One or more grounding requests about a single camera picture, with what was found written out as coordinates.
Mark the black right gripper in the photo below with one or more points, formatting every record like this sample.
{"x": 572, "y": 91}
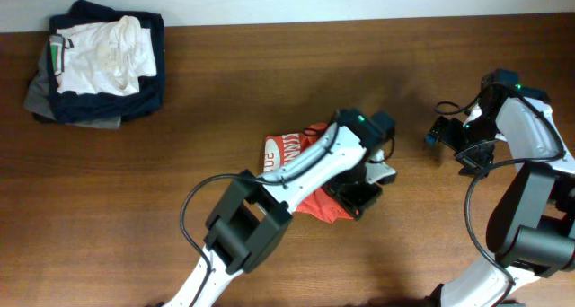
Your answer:
{"x": 479, "y": 163}

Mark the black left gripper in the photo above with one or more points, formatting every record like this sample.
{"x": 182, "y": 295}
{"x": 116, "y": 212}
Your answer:
{"x": 349, "y": 196}

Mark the red orange printed t-shirt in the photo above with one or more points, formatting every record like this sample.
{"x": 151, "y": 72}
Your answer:
{"x": 280, "y": 150}

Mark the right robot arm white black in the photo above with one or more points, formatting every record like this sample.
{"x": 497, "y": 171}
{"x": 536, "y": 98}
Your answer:
{"x": 530, "y": 233}

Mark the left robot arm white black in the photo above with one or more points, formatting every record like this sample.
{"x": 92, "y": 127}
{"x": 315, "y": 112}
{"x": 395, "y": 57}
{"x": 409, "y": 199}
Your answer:
{"x": 254, "y": 212}

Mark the white folded t-shirt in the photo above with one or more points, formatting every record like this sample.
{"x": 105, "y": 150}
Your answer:
{"x": 102, "y": 57}

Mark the navy folded garment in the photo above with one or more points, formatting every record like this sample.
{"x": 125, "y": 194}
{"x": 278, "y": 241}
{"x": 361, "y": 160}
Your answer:
{"x": 70, "y": 107}

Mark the grey folded garment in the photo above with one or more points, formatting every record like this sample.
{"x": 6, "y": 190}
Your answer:
{"x": 37, "y": 103}

